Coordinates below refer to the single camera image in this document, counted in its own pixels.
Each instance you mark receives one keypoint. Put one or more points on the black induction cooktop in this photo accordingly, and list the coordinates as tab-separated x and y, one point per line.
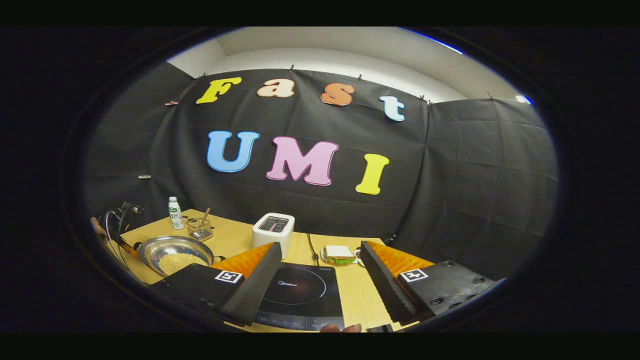
305	295

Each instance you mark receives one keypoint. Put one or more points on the pile of yellow beans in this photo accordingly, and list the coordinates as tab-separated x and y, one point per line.
180	262

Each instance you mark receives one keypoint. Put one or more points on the sandwich with lettuce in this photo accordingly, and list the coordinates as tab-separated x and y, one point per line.
340	252

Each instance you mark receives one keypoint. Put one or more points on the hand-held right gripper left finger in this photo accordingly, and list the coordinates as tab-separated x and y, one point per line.
255	290

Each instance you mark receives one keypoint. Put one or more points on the white toaster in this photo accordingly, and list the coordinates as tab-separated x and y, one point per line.
272	240

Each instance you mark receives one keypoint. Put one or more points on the ceiling light panel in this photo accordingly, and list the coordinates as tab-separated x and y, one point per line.
524	100

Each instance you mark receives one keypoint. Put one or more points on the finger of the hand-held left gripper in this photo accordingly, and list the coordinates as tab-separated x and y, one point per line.
129	248

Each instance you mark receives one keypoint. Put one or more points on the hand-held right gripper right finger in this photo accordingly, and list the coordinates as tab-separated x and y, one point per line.
387	285

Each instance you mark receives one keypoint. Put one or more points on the black backdrop cloth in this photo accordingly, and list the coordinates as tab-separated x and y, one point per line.
450	190

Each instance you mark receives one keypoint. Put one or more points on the white bottle with green label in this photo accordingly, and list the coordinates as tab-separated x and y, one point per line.
176	217

